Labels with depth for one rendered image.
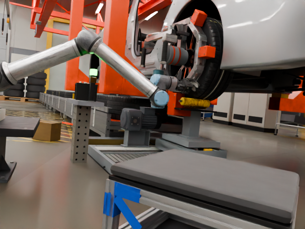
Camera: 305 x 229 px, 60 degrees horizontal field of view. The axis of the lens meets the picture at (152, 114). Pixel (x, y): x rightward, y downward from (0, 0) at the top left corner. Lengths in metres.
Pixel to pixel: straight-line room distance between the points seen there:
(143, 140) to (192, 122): 0.53
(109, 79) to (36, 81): 7.95
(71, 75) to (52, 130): 1.58
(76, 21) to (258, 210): 4.02
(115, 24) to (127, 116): 0.78
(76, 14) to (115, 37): 2.03
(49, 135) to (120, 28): 1.23
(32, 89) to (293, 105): 8.40
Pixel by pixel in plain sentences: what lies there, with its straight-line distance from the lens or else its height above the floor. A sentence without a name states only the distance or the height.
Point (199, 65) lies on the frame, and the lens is 1.88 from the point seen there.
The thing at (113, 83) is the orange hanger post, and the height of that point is 0.61.
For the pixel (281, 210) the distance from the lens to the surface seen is 0.53.
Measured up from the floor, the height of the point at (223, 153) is 0.14.
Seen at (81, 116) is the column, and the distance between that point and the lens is 1.96.
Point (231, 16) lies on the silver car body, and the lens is 1.86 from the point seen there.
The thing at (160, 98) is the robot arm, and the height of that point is 0.51.
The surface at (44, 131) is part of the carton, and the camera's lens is 2.81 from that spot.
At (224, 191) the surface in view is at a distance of 0.55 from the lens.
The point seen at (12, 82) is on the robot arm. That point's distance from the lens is 1.84.
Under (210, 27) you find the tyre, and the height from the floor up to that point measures 1.04.
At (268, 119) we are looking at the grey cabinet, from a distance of 6.74.
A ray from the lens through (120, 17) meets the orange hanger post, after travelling 2.42.
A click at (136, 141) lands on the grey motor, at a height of 0.12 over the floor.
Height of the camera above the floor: 0.50
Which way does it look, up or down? 3 degrees down
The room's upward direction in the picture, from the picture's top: 6 degrees clockwise
